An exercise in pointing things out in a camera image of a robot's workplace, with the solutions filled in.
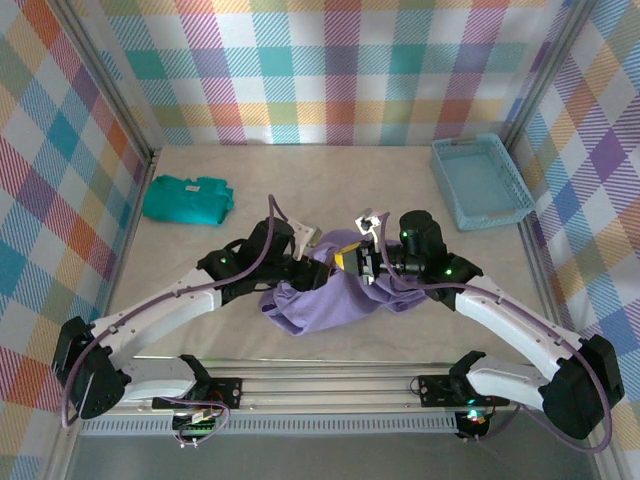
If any grey slotted cable duct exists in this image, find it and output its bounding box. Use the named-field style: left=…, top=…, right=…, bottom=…
left=79, top=417, right=461, bottom=437

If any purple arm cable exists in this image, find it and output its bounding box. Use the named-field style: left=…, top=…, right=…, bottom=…
left=59, top=193, right=296, bottom=449
left=372, top=212, right=614, bottom=455

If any purple t-shirt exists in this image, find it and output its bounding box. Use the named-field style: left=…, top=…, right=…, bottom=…
left=257, top=228, right=429, bottom=342

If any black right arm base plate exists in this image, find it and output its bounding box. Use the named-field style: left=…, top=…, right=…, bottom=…
left=417, top=373, right=511, bottom=409

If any aluminium frame post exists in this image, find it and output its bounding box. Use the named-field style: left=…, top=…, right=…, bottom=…
left=502, top=0, right=599, bottom=151
left=58, top=0, right=162, bottom=169

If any grey metal panel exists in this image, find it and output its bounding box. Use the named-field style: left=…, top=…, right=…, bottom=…
left=64, top=433, right=601, bottom=480

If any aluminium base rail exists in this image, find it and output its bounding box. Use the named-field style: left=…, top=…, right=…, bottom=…
left=114, top=355, right=549, bottom=415

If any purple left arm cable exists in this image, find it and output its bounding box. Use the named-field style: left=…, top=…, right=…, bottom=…
left=59, top=193, right=296, bottom=449

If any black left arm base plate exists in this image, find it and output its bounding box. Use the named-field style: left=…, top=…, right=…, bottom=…
left=152, top=377, right=245, bottom=411

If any folded teal t-shirt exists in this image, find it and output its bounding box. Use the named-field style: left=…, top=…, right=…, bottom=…
left=142, top=174, right=237, bottom=227

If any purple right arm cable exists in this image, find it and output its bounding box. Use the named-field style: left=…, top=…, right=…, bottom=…
left=372, top=212, right=614, bottom=455

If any light blue plastic basket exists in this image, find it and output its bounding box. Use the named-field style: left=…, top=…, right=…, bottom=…
left=430, top=133, right=536, bottom=232

